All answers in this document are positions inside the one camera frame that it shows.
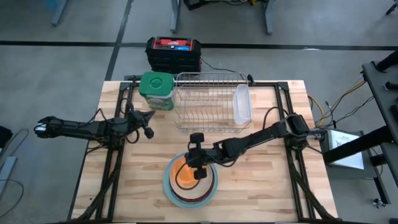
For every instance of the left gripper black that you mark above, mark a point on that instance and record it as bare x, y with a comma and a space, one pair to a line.
134, 118

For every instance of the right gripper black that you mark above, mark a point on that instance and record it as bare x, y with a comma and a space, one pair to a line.
197, 157

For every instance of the orange translucent small plate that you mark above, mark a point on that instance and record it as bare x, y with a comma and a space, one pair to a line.
182, 174

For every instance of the peach matte plate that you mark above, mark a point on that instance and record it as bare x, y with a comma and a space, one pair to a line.
203, 185

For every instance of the dark glossy plate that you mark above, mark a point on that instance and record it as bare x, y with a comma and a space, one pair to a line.
203, 194

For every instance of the large pale green plate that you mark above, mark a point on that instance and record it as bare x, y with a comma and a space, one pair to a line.
186, 204

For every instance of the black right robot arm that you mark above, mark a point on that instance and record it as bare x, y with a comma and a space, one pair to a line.
264, 132

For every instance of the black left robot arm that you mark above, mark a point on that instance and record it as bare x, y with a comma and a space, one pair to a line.
77, 127

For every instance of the green Cascade detergent tub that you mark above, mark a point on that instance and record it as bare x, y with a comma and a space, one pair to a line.
155, 84

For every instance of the clear plastic utensil holder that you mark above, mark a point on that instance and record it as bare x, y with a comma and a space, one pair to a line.
242, 105

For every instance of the red and black power station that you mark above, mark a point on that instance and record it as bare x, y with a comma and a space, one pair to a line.
172, 59

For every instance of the grey metal table leg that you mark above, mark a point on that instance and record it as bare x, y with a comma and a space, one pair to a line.
270, 15
59, 12
175, 15

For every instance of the black floor object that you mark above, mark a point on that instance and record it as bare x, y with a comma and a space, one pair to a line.
4, 135

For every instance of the white box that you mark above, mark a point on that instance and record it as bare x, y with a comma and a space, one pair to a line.
345, 149

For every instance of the stand caster wheel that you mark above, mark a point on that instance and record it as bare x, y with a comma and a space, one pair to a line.
379, 203

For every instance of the black metal stand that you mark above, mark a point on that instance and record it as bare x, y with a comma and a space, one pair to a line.
382, 90

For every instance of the black aluminium table frame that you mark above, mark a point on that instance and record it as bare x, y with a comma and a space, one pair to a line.
280, 93

